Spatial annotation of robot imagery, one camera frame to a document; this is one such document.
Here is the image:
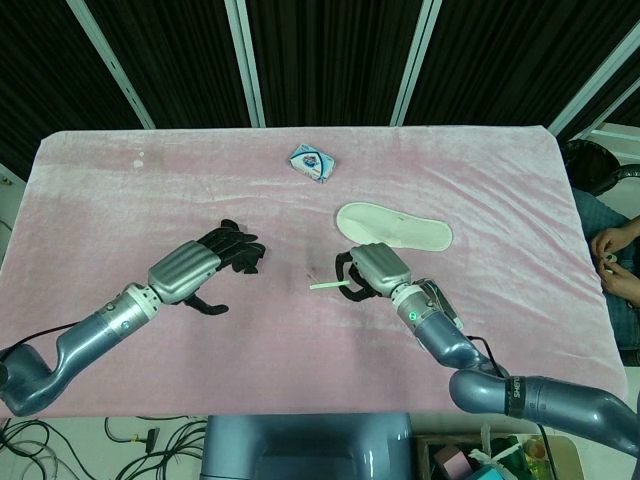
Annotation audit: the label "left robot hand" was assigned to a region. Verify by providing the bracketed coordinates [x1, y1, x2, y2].
[146, 227, 269, 317]

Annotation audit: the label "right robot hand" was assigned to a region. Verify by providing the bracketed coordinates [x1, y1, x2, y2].
[333, 242, 414, 304]

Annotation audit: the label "bystander bare hand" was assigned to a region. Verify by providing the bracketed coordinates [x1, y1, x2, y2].
[602, 259, 640, 299]
[589, 215, 640, 264]

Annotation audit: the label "bystander blue jeans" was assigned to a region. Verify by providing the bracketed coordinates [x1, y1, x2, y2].
[572, 187, 640, 351]

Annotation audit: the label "white disposable slipper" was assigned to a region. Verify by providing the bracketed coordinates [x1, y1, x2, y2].
[334, 201, 455, 253]

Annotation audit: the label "silver digital kitchen scale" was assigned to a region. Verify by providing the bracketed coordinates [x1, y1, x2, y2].
[417, 278, 464, 331]

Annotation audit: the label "black office chair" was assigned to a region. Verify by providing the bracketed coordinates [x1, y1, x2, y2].
[562, 139, 640, 196]

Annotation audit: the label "pink plush table cloth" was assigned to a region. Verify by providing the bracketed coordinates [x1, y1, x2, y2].
[0, 124, 629, 419]

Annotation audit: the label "blue white tissue packet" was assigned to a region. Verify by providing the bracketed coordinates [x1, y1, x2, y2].
[287, 142, 337, 186]

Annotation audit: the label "brown cardboard box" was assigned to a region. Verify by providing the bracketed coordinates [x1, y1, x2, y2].
[414, 433, 581, 480]

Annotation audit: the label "green snack package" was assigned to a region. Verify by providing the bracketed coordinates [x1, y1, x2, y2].
[494, 434, 551, 464]

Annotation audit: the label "blue grey robot torso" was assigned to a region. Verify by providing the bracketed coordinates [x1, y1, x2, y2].
[202, 413, 414, 480]

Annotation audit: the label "small pink box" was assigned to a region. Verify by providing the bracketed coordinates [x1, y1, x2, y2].
[432, 446, 474, 480]

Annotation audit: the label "black pleated curtain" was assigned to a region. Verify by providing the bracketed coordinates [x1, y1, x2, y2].
[0, 0, 640, 176]

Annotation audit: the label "teal packet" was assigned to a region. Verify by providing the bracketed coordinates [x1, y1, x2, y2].
[469, 459, 506, 480]

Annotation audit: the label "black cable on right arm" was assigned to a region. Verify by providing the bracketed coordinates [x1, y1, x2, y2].
[469, 335, 551, 480]

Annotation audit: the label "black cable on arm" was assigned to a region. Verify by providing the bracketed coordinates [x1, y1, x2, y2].
[469, 335, 551, 480]
[0, 324, 76, 361]

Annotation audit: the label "white metal frame post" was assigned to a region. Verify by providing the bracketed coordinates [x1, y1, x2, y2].
[389, 0, 442, 127]
[74, 0, 156, 130]
[223, 0, 267, 127]
[547, 19, 640, 146]

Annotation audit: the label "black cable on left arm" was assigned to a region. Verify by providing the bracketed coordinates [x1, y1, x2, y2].
[0, 324, 76, 361]

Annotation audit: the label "black floor cable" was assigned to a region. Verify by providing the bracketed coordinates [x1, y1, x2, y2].
[103, 415, 209, 480]
[0, 418, 61, 480]

